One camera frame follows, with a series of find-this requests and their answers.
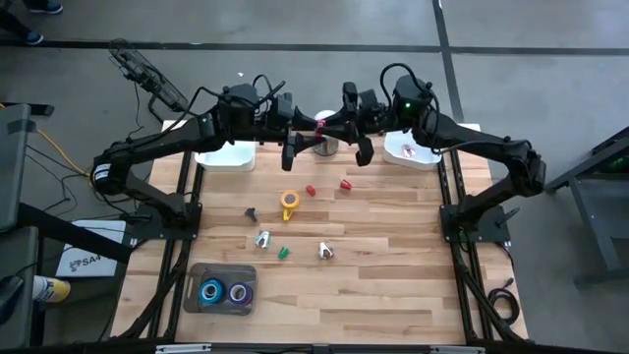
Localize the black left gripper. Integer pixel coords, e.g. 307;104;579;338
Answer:
256;108;326;173

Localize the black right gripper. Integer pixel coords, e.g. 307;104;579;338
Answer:
320;89;397;168

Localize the yellow tape roll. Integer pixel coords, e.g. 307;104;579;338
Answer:
279;189;302;210

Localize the dark blue tape roll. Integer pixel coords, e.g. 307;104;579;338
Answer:
226;281;255;307

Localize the light blue tape roll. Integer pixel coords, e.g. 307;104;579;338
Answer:
198;277;226;306

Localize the white plastic storage bin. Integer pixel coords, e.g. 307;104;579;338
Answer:
194;140;257;173
381;128;443;172

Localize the grey plastic storage bin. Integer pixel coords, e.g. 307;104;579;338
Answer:
183;262;258;317

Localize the white printed box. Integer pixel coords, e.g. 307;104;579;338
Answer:
54;219;128;279

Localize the dark grey side stand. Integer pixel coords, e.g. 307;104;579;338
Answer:
542;126;629;287
0;101;137;351

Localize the yellow white bottle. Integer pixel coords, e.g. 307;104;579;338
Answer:
31;274;72;304

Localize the person's leg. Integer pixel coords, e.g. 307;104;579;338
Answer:
0;7;31;38

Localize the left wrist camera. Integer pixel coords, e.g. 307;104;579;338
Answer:
271;91;297;119

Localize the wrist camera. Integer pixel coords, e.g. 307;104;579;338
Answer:
271;91;297;119
341;82;361;112

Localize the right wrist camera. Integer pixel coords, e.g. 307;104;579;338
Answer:
341;82;361;112

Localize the black floor cable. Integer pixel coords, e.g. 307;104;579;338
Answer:
120;81;147;154

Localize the black lever handle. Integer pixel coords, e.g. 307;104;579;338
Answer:
493;206;522;229

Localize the black metal table frame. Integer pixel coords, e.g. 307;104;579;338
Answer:
110;120;531;354

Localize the coiled black cable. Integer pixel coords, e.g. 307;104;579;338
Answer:
486;277;522;327

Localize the silver bracket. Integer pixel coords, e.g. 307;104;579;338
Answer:
430;345;487;354
155;343;212;354

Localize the yellow floor cable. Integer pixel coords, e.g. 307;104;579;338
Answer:
0;101;94;182

